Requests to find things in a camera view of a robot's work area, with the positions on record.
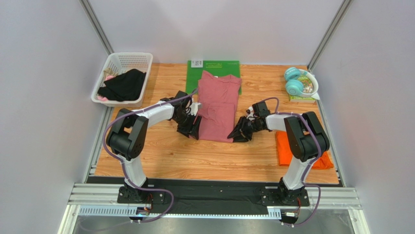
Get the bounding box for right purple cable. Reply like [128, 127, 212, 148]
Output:
[259, 97, 323, 227]

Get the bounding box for pink t shirt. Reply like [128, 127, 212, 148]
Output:
[198, 71, 242, 143]

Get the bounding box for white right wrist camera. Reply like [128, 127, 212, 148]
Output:
[245, 106, 255, 120]

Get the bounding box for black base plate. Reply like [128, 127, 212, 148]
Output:
[117, 178, 310, 215]

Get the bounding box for folded orange t shirt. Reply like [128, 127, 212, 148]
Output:
[275, 131, 334, 170]

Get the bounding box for aluminium frame rail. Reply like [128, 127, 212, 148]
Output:
[68, 184, 362, 219]

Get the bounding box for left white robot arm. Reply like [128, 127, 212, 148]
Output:
[102, 90, 202, 193]

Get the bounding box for teal headphones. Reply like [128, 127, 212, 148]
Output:
[284, 67, 320, 100]

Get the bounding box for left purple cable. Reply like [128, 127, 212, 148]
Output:
[102, 88, 199, 225]

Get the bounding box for black garment in basket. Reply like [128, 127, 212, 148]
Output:
[106, 69, 147, 102]

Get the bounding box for green picture book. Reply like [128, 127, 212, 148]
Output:
[289, 75, 316, 103]

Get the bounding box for green cutting mat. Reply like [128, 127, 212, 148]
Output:
[185, 60, 241, 93]

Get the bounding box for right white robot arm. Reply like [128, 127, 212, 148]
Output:
[227, 101, 330, 203]

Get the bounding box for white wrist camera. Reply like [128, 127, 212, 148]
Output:
[189, 102, 202, 116]
[245, 106, 255, 120]

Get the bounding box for purple cable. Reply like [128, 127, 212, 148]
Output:
[259, 97, 323, 227]
[102, 88, 199, 225]

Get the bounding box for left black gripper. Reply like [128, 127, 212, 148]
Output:
[173, 112, 202, 140]

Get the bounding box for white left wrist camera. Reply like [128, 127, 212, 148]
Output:
[189, 102, 202, 116]

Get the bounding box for pink item in basket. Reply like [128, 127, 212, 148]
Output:
[97, 75, 114, 101]

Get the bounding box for white plastic basket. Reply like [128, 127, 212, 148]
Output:
[91, 52, 153, 107]

